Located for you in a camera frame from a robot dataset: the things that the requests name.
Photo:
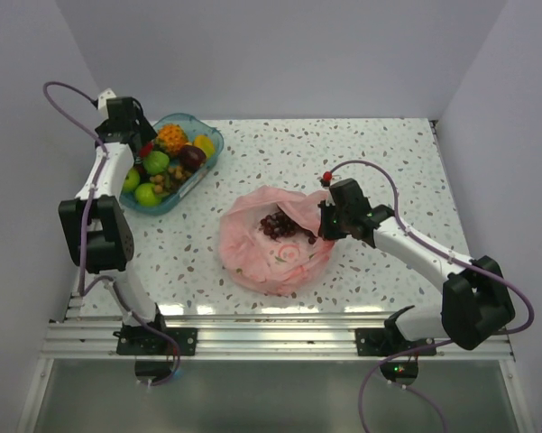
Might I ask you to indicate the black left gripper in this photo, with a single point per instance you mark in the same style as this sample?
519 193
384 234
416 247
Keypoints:
146 133

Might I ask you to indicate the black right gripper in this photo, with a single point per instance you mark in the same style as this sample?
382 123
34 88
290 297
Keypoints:
325 230

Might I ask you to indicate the red toy strawberry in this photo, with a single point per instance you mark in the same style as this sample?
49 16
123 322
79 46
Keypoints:
146 149

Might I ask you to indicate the green toy custard apple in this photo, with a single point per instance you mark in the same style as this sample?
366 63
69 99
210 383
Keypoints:
156 162

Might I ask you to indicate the dark purple toy fruit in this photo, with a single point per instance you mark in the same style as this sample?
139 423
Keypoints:
191 157

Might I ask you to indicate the dark toy grape bunch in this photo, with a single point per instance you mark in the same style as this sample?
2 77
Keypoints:
277 225

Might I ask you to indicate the pink plastic bag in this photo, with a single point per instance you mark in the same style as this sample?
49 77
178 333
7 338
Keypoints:
273 266

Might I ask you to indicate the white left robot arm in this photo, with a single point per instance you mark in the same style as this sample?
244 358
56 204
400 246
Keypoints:
98 236

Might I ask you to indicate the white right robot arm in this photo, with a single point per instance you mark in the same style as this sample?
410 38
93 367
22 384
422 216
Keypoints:
475 302

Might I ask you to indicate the teal plastic fruit tray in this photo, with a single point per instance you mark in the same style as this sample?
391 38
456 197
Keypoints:
192 127

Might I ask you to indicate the toy pineapple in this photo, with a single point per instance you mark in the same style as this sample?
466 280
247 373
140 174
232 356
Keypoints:
171 138

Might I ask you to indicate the orange yellow toy mango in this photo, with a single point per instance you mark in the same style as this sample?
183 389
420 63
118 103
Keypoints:
205 144

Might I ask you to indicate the brown toy longan bunch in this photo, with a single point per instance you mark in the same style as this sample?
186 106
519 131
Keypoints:
171 180

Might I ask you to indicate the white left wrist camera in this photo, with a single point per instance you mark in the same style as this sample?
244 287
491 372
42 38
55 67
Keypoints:
102 100

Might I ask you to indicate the aluminium mounting rail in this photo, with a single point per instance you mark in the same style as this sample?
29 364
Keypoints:
306 337

